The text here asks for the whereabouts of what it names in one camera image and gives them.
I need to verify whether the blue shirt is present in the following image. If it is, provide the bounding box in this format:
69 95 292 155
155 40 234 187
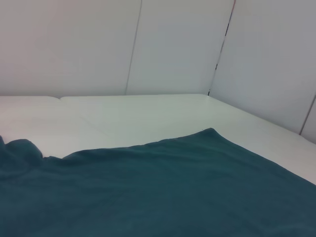
0 127 316 237

